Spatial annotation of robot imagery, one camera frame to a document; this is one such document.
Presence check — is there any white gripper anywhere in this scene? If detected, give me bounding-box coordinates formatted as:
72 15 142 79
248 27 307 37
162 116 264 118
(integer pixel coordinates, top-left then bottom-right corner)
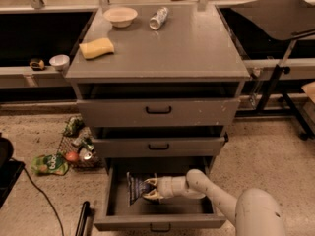
143 176 189 201

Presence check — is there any blue chip bag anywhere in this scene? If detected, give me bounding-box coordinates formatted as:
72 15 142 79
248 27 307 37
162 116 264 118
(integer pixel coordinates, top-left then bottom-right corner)
126 172 155 206

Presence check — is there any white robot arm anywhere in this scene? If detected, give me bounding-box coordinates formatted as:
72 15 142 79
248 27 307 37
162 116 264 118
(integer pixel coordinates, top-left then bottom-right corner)
143 169 286 236

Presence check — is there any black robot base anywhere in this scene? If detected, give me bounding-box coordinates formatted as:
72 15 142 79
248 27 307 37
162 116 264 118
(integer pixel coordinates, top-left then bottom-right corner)
0 135 25 208

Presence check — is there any grey bottom drawer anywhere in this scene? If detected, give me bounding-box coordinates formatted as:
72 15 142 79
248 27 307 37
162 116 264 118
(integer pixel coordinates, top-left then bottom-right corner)
94 156 226 232

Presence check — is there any grey drawer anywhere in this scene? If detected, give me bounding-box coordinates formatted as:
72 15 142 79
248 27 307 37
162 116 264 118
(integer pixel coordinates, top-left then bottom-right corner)
94 156 226 232
77 83 239 127
94 126 226 158

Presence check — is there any grey middle drawer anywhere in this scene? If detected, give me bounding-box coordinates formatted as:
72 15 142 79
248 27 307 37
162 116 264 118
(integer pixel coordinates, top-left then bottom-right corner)
94 126 226 158

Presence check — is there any grey top drawer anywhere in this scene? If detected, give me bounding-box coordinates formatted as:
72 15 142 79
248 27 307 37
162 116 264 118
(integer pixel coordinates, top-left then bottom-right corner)
77 83 239 127

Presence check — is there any green chip bag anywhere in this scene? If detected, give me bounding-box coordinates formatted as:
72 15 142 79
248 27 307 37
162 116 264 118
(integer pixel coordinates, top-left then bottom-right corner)
63 116 84 137

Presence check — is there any grey drawer cabinet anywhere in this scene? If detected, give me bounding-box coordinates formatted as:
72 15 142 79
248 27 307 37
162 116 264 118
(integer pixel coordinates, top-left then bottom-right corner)
65 3 252 175

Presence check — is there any silver can on counter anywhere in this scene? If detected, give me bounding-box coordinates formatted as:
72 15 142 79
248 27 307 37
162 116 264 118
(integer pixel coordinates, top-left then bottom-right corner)
149 7 169 30

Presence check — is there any black metal bar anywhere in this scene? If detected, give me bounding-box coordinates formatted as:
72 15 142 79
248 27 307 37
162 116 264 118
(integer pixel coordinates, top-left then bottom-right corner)
75 201 92 236

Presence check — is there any silver can in basket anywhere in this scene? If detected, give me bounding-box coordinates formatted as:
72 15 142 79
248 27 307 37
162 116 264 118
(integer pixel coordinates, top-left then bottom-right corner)
79 147 93 162

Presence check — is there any green bottle in basket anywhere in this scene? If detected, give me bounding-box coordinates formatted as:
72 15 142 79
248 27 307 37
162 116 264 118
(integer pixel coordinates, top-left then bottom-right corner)
72 136 95 151

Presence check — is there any red apple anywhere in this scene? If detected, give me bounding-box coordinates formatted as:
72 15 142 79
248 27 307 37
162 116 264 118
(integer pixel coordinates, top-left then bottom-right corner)
65 151 79 163

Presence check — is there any green snack pouch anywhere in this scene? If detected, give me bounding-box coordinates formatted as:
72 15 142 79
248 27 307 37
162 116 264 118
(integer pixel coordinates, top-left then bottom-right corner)
31 153 69 176

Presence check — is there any yellow sponge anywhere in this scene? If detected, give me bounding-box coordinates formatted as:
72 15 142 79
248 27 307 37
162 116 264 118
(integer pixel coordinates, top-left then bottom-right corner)
79 38 114 59

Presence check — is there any small white cup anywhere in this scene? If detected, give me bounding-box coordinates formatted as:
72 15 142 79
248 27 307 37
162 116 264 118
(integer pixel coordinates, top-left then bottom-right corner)
49 54 70 71

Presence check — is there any tape measure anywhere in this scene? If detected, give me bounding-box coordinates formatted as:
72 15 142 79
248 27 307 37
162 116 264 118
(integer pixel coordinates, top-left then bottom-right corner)
30 58 45 71

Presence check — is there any beige bowl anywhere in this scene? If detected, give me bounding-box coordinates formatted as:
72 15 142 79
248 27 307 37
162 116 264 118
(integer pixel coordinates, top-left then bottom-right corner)
103 7 138 28

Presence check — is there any wire basket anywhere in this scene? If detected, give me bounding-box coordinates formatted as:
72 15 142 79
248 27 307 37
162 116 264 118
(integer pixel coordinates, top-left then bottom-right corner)
57 127 102 170

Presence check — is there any black cable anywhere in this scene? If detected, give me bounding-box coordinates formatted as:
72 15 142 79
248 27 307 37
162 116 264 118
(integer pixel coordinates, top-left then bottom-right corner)
9 156 66 236

